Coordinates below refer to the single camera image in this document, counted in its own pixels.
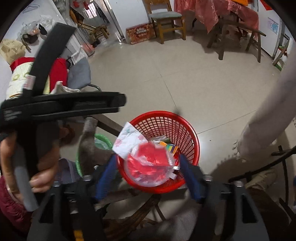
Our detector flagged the red plastic basket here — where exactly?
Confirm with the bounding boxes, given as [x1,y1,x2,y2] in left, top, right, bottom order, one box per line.
[112,110,200,194]

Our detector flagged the person's left hand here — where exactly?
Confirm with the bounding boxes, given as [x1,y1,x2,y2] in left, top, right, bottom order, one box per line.
[1,133,60,202]

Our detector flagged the wooden bench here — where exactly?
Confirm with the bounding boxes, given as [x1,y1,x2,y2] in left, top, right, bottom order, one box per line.
[207,19,266,63]

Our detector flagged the orange medicine box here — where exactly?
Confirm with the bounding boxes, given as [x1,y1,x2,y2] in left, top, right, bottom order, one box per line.
[159,141,179,155]

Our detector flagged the dark low stool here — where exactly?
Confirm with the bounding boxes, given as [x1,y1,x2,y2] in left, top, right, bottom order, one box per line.
[91,113,186,209]

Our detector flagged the red printed carton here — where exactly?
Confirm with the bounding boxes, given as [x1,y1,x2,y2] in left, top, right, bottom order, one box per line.
[126,23,156,45]

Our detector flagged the red cloth side table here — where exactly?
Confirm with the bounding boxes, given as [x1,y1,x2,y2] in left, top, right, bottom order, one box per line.
[174,0,259,32]

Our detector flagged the clear tub red contents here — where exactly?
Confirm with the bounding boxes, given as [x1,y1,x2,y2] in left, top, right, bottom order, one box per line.
[124,142,179,187]

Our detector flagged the white refrigerator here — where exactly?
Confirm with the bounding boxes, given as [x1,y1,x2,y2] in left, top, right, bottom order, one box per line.
[257,1,283,59]

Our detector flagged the light blue tablecloth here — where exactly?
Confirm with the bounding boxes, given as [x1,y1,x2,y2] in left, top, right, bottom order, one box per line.
[233,45,295,161]

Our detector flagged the wooden chair grey cushion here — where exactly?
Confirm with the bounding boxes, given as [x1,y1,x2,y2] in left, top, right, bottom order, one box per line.
[144,0,186,44]

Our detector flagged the green plastic basket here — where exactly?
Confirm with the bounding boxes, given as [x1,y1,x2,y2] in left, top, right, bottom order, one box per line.
[76,132,113,177]

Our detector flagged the white floral tissue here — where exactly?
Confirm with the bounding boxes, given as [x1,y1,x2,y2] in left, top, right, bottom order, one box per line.
[112,122,148,160]

